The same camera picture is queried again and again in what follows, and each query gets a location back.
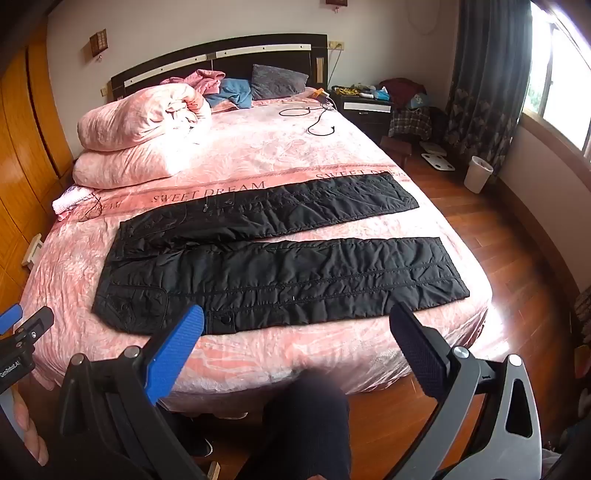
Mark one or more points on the dark nightstand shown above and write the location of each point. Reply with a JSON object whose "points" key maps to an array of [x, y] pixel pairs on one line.
{"points": [[364, 117]]}

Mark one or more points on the pink crumpled garment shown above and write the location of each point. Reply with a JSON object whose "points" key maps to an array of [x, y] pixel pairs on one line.
{"points": [[203, 81]]}

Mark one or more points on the plaid cloth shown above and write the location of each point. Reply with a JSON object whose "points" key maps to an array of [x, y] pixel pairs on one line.
{"points": [[410, 123]]}

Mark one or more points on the eyeglasses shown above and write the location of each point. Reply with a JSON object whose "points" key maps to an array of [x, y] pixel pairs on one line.
{"points": [[91, 210]]}

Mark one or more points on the window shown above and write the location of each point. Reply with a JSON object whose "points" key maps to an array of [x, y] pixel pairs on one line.
{"points": [[563, 69]]}

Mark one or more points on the wooden wardrobe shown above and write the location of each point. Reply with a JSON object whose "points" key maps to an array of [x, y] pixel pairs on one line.
{"points": [[27, 161]]}

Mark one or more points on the folded pink duvet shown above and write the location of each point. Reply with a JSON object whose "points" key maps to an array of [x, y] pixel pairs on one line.
{"points": [[138, 134]]}

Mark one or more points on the orange charger device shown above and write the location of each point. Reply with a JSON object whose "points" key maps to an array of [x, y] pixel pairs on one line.
{"points": [[319, 95]]}

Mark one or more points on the bed with pink printed sheet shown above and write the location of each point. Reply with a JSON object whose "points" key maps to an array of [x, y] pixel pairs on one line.
{"points": [[277, 147]]}

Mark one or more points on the wooden wall lamp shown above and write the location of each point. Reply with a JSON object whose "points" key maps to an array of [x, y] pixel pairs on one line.
{"points": [[98, 44]]}

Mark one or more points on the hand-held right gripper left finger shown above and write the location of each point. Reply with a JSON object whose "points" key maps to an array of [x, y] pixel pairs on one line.
{"points": [[178, 350]]}

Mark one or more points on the small wooden stool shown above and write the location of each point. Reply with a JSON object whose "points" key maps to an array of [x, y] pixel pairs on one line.
{"points": [[396, 146]]}

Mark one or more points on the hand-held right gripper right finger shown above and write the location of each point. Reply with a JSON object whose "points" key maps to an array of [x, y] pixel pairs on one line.
{"points": [[418, 350]]}

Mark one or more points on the person's left hand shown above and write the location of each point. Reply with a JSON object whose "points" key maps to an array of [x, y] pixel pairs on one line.
{"points": [[32, 434]]}

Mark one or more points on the small white stool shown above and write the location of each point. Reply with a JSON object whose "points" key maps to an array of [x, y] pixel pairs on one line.
{"points": [[32, 249]]}

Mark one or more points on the blue crumpled garment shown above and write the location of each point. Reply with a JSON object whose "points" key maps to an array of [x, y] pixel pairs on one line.
{"points": [[233, 92]]}

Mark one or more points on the light blue bag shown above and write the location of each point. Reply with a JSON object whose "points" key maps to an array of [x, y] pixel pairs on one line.
{"points": [[417, 101]]}

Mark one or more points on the dark patterned curtain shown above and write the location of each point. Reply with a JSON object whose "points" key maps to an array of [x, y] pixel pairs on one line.
{"points": [[489, 83]]}

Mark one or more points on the maroon garment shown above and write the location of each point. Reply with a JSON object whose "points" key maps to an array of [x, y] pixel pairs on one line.
{"points": [[401, 87]]}

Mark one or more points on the white bathroom scale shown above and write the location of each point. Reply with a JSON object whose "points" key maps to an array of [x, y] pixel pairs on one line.
{"points": [[438, 162]]}

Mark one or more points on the grey pillow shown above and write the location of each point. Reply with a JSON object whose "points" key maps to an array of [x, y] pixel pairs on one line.
{"points": [[277, 81]]}

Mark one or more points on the black quilted pants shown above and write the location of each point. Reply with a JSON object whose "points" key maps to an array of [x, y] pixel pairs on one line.
{"points": [[277, 281]]}

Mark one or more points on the white trash bin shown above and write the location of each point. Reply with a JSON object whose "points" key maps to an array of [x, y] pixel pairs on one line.
{"points": [[478, 175]]}

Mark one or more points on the folded white pink cloth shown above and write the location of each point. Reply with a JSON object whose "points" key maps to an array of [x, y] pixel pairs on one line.
{"points": [[69, 201]]}

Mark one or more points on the dark shoe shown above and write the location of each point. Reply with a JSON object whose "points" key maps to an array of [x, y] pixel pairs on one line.
{"points": [[198, 438]]}

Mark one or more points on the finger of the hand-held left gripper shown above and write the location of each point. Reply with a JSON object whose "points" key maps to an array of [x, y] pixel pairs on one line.
{"points": [[34, 325], [9, 314]]}

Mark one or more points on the dark wooden headboard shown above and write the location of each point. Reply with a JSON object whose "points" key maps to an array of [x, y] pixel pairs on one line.
{"points": [[221, 53]]}

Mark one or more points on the person's leg in dark trousers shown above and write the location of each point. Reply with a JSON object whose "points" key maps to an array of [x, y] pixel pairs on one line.
{"points": [[300, 429]]}

